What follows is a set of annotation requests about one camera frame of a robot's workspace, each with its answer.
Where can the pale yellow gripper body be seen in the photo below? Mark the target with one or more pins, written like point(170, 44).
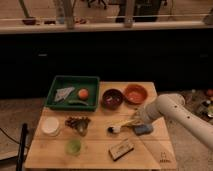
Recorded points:
point(136, 119)

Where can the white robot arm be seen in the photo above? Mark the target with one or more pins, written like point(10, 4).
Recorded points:
point(173, 106)

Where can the blue sponge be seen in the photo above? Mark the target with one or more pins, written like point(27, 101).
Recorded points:
point(143, 129)

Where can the yellow banana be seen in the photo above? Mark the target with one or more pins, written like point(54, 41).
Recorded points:
point(122, 123)

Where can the orange bowl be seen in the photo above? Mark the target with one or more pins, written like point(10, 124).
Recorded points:
point(135, 94)

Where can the wooden block eraser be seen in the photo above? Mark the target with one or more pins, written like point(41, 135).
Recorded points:
point(120, 149)

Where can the dark brown bowl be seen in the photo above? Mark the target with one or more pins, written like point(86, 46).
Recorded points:
point(112, 99)

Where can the orange fruit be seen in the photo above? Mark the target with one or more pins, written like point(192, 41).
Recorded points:
point(83, 94)

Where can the green chili pepper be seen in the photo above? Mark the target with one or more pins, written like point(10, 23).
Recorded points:
point(79, 102)

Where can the green plastic cup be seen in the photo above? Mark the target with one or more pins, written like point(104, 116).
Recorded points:
point(73, 147)

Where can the green plastic tray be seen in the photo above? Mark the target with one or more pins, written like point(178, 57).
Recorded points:
point(91, 83)

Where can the grey folded cloth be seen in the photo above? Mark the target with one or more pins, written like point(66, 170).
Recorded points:
point(63, 93)

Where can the black stand pole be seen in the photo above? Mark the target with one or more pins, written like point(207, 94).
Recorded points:
point(21, 149)

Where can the dark red background bowl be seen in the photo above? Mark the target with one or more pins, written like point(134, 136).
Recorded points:
point(29, 21)

